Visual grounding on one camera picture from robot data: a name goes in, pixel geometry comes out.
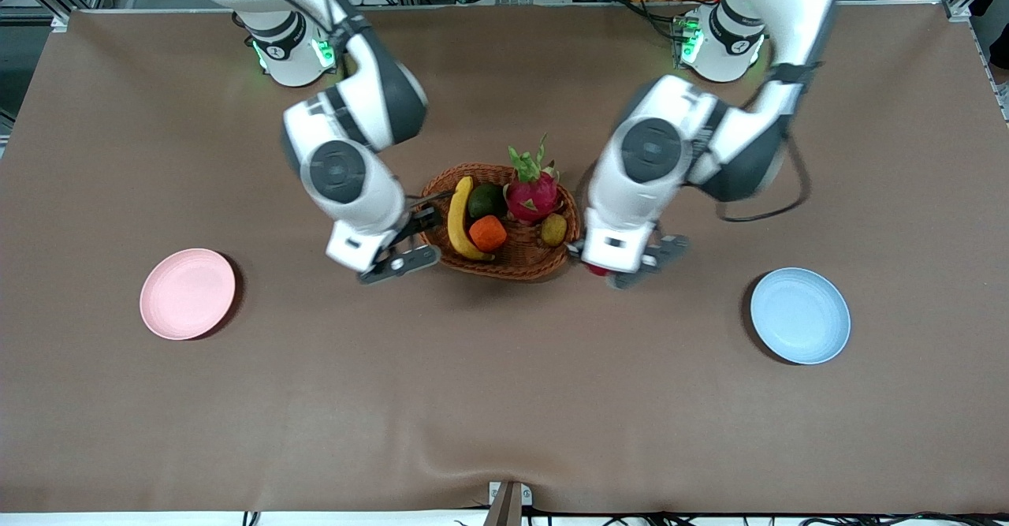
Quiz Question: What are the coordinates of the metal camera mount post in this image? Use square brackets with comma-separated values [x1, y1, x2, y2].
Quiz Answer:
[482, 481, 534, 526]

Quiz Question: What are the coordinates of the brown wicker basket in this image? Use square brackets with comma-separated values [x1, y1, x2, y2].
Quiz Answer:
[418, 162, 582, 281]

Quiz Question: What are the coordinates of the pink plate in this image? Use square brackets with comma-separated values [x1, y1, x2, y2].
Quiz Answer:
[140, 248, 236, 341]

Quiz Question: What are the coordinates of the light blue plate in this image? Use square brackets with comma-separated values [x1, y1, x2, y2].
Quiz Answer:
[750, 267, 852, 366]

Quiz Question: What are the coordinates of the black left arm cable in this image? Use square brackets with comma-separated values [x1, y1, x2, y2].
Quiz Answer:
[713, 133, 813, 223]

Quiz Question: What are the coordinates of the brown table cloth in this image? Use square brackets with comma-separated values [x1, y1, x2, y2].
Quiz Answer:
[0, 4, 1009, 516]

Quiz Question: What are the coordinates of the pink dragon fruit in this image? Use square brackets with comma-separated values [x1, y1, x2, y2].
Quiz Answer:
[504, 134, 564, 224]

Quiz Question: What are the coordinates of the dark green avocado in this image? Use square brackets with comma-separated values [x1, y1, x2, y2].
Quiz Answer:
[467, 182, 506, 220]

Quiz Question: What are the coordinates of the yellow banana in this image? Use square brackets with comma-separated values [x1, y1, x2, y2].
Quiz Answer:
[447, 176, 497, 262]

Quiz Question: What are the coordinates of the orange tangerine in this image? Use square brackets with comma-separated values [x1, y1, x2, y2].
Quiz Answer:
[469, 215, 508, 253]

